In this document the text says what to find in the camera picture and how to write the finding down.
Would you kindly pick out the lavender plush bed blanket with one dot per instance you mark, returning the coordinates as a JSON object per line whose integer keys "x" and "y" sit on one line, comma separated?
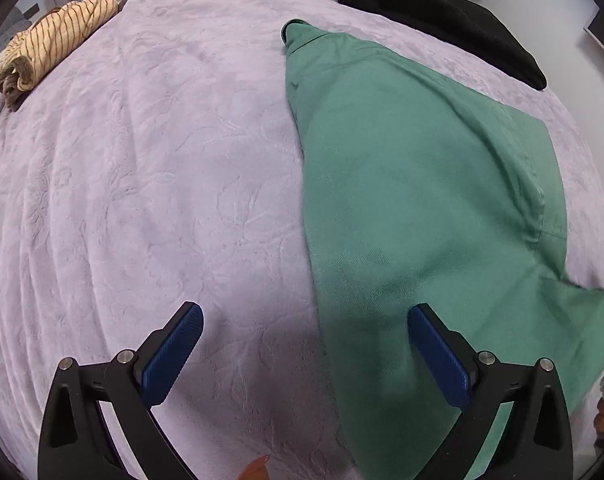
{"x": 159, "y": 163}

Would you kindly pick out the black folded garment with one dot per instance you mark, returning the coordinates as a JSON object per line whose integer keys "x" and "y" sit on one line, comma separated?
{"x": 465, "y": 25}

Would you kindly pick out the beige striped folded garment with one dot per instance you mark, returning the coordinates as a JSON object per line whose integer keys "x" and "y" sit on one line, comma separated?
{"x": 33, "y": 53}

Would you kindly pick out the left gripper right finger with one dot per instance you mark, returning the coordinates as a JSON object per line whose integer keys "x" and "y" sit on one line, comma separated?
{"x": 536, "y": 441}

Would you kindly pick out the green work jacket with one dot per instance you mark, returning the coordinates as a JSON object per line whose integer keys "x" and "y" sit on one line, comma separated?
{"x": 417, "y": 189}

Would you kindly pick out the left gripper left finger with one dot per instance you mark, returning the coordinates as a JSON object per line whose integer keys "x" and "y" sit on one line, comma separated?
{"x": 75, "y": 442}

